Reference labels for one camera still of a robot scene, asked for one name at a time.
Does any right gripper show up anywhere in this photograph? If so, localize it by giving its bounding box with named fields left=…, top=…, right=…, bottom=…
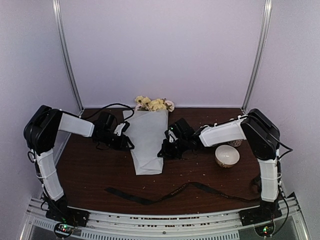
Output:
left=158, top=136, right=189, bottom=160

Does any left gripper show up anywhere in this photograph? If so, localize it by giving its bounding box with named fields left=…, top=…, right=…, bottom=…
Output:
left=98, top=130, right=135, bottom=151

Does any white wrapping paper sheet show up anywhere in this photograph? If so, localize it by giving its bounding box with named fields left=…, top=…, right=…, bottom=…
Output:
left=125, top=109, right=169, bottom=176

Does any pink rose stem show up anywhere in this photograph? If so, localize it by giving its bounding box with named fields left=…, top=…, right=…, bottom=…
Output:
left=164, top=99, right=175, bottom=113

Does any black lanyard strap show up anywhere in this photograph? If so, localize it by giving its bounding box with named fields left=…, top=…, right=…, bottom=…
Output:
left=104, top=174, right=262, bottom=206

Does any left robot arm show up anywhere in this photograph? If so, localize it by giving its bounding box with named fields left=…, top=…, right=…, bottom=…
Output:
left=23, top=105, right=135, bottom=203

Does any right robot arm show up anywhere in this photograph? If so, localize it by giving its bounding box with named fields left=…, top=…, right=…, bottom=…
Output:
left=157, top=108, right=293, bottom=221

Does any round white bowl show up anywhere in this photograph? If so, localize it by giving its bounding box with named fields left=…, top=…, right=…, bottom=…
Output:
left=215, top=145, right=240, bottom=168

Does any patterned mug yellow inside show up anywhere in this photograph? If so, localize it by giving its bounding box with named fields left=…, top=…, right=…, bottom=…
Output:
left=228, top=139, right=243, bottom=148

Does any front aluminium rail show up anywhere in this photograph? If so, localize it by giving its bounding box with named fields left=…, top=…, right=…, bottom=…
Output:
left=21, top=192, right=307, bottom=240

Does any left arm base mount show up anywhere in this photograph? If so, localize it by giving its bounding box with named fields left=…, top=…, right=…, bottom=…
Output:
left=45, top=199, right=90, bottom=239

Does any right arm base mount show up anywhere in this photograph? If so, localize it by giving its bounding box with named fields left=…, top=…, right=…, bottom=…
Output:
left=239, top=201, right=283, bottom=238

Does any left aluminium frame post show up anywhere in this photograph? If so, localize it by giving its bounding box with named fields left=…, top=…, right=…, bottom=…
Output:
left=52, top=0, right=84, bottom=112

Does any aluminium frame post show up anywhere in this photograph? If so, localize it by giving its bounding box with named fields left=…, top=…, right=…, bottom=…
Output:
left=241, top=0, right=273, bottom=113
left=52, top=0, right=84, bottom=112

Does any right aluminium frame post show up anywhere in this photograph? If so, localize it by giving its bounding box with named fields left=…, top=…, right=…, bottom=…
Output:
left=241, top=0, right=273, bottom=113

